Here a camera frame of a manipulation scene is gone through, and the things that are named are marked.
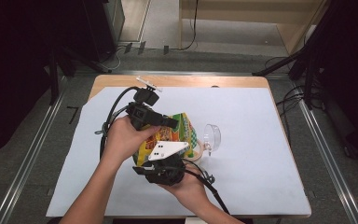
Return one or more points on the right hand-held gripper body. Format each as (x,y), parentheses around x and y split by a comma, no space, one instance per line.
(167,168)

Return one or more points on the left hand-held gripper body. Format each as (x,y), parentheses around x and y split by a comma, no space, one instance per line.
(143,115)

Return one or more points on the yellow green refill pouch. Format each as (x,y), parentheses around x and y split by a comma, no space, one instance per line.
(183,130)

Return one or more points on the person's right hand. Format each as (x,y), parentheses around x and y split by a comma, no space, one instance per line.
(192,189)

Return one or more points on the person's left hand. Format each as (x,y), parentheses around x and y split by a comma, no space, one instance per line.
(121,140)

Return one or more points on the white table mat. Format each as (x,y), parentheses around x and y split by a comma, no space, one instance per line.
(261,186)

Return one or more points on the black metal stand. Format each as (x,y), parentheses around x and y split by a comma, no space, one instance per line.
(279,63)
(53,77)

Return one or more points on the black cabinet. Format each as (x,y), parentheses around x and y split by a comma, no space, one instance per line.
(93,25)

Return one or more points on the light wooden shelf unit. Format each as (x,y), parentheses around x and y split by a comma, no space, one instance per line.
(230,12)

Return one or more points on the dark curtain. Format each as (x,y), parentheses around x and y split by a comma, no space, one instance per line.
(12,77)
(351,77)

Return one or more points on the aluminium floor rail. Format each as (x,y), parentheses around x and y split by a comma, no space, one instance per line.
(28,161)
(332,174)
(183,73)

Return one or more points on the black floor bracket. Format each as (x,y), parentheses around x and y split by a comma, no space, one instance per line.
(166,49)
(142,47)
(128,48)

